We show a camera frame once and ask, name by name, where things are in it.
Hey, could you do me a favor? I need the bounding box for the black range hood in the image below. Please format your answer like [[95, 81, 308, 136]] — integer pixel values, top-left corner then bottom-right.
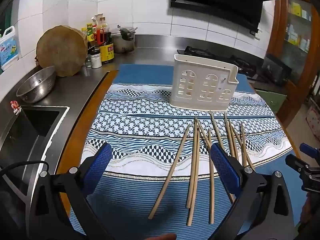
[[170, 0, 281, 34]]

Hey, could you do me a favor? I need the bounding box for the person's left hand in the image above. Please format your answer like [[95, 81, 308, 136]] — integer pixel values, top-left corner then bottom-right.
[[146, 233, 178, 240]]

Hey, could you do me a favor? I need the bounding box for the metal pressure cooker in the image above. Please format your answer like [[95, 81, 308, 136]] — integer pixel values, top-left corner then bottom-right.
[[111, 26, 138, 53]]

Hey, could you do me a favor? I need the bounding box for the pink patterned bag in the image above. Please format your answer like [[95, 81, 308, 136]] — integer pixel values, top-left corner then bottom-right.
[[306, 105, 320, 133]]

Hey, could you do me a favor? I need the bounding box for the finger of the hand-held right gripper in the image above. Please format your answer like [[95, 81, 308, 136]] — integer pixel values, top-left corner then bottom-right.
[[285, 153, 312, 174], [299, 143, 320, 157]]

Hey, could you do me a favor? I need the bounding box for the white jar black lid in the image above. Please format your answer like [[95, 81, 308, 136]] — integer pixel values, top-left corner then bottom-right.
[[89, 49, 102, 69]]

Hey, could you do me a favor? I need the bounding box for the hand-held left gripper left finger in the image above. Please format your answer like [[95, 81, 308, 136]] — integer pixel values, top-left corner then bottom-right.
[[26, 142, 118, 240]]

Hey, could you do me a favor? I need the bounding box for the black cable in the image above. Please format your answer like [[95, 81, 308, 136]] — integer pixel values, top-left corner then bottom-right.
[[0, 160, 50, 179]]

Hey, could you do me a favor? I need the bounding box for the black gas stove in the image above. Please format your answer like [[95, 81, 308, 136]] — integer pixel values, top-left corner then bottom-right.
[[184, 46, 258, 77]]

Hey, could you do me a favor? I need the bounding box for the yellow box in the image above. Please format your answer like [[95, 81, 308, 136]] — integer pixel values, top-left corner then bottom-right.
[[290, 2, 302, 15]]

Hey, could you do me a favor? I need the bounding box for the dark yellow-label sauce jug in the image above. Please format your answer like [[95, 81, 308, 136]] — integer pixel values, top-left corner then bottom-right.
[[96, 31, 115, 64]]

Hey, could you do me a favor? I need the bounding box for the wooden chopstick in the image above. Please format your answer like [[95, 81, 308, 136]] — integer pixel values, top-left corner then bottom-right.
[[207, 128, 215, 225], [148, 124, 191, 220], [187, 129, 201, 227], [209, 111, 225, 149], [228, 120, 255, 169], [240, 122, 247, 167], [224, 113, 237, 158], [186, 127, 200, 208], [194, 116, 236, 203]]

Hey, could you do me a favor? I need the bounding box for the blue patterned cloth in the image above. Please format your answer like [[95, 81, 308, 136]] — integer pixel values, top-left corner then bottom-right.
[[69, 64, 300, 240]]

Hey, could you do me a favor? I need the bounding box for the white plastic utensil holder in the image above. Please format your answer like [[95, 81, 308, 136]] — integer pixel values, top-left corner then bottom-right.
[[169, 54, 239, 112]]

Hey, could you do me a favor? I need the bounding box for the round wooden chopping block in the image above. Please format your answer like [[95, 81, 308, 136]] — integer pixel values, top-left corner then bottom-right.
[[36, 25, 88, 77]]

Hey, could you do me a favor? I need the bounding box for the red white small object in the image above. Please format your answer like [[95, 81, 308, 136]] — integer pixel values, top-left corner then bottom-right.
[[10, 100, 22, 115]]

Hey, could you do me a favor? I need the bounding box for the green cabinet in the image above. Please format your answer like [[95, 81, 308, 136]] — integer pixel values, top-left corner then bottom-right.
[[255, 87, 288, 113]]

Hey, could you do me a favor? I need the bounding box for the wooden glass-door cabinet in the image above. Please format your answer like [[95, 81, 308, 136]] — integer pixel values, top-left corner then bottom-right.
[[266, 0, 320, 128]]

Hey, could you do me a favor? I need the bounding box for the black box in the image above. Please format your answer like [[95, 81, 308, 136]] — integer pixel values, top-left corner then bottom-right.
[[261, 54, 292, 87]]

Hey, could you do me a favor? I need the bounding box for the white blue detergent jug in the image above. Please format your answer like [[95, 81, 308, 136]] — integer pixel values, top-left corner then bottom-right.
[[0, 26, 19, 72]]

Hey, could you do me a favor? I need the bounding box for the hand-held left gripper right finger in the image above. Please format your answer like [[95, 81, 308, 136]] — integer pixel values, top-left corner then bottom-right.
[[209, 143, 296, 240]]

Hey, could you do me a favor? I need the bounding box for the metal colander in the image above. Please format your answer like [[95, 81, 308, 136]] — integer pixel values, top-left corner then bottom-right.
[[16, 66, 57, 104]]

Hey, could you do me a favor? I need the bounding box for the steel sink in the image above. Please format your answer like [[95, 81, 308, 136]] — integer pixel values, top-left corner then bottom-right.
[[0, 104, 70, 195]]

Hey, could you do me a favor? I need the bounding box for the green-label bottle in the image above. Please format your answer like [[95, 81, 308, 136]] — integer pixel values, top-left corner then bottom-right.
[[86, 23, 95, 43]]

